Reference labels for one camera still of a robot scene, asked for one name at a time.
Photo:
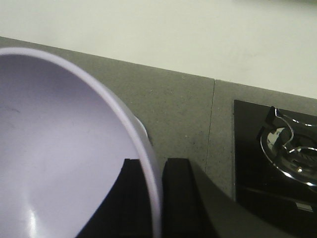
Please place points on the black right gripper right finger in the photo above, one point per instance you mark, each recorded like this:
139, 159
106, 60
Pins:
194, 207

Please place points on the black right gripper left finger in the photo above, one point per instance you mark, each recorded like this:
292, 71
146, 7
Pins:
126, 210

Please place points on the black glass gas stove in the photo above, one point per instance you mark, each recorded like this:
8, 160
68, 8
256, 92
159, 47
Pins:
276, 166

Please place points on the purple plastic bowl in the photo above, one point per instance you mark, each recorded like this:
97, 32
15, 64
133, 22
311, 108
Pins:
64, 137

